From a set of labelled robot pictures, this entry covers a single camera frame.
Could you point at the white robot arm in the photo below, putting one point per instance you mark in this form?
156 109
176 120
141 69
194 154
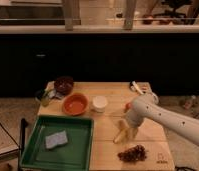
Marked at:
146 106

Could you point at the white handled knife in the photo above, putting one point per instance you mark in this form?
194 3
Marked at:
136 88

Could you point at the green plastic tray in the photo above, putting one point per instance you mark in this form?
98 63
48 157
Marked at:
72 156

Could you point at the yellow banana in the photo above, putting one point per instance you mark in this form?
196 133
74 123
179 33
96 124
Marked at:
120 136

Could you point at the orange fruit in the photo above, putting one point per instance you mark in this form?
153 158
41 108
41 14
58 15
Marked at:
127 106

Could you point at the blue grey sponge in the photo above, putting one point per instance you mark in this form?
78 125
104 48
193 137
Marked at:
56 139

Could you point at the black office chair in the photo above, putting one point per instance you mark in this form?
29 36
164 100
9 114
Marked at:
174 6

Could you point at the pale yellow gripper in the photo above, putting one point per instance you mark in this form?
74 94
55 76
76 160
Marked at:
130 131

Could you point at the white cup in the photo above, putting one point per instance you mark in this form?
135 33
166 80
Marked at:
99 103

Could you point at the bunch of dark grapes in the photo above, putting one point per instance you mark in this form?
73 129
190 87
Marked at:
133 154

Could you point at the dark brown bowl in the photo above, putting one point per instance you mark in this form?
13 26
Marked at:
64 84

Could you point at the orange red bowl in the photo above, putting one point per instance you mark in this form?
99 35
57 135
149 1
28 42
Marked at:
75 104

